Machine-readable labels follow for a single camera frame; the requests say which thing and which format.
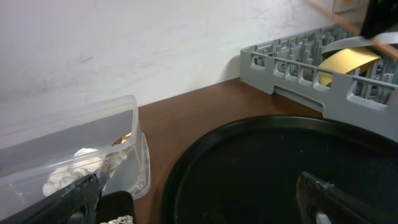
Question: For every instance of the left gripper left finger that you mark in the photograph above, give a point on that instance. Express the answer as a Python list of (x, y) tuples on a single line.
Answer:
[(75, 203)]

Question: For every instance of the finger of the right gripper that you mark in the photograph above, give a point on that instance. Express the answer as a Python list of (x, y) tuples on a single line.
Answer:
[(380, 17)]

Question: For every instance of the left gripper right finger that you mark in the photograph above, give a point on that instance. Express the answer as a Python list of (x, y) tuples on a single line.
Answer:
[(322, 202)]

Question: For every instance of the wooden chopstick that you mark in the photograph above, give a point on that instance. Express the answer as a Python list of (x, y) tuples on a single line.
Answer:
[(386, 48)]

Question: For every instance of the white tissue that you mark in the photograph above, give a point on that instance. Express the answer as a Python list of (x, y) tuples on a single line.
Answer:
[(103, 166)]

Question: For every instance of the food scraps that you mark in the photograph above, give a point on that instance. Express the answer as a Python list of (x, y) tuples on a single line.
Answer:
[(126, 219)]

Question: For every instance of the yellow bowl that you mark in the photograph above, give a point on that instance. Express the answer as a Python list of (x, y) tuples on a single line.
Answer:
[(347, 60)]

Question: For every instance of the grey plate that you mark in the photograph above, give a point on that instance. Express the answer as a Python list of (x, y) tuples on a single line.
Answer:
[(358, 41)]

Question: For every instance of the grey dishwasher rack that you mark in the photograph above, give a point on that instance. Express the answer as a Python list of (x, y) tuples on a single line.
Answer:
[(366, 98)]

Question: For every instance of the black rectangular tray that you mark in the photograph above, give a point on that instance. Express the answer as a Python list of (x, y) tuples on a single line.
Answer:
[(115, 205)]

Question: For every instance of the clear plastic bin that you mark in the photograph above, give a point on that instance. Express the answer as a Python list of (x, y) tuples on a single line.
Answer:
[(31, 150)]

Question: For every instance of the round black tray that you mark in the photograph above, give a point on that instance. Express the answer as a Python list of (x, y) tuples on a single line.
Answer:
[(247, 171)]

